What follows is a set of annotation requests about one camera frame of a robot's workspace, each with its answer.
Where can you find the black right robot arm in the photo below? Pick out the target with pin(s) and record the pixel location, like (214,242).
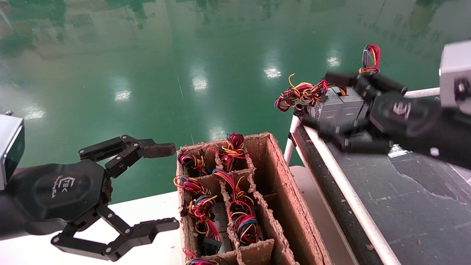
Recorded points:
(452,136)

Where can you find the black rack mat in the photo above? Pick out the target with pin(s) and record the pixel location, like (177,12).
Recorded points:
(412,206)

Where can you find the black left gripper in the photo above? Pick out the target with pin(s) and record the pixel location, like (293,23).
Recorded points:
(62,191)

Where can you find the white rack pipe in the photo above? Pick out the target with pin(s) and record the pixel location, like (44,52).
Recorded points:
(290,143)
(419,92)
(353,198)

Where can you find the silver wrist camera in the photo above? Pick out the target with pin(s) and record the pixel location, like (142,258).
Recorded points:
(9,147)
(456,73)

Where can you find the black rack pipe joint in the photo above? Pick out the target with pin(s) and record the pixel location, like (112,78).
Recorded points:
(300,116)

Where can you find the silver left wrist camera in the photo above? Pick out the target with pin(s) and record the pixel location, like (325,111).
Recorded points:
(9,147)

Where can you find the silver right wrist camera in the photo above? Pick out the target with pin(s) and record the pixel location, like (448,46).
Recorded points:
(456,73)

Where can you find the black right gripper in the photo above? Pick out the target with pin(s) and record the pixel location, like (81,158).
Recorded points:
(404,117)

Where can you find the brown cardboard divider box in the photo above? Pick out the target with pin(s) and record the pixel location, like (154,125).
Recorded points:
(285,191)

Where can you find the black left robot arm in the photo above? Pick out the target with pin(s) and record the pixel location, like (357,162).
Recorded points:
(9,224)

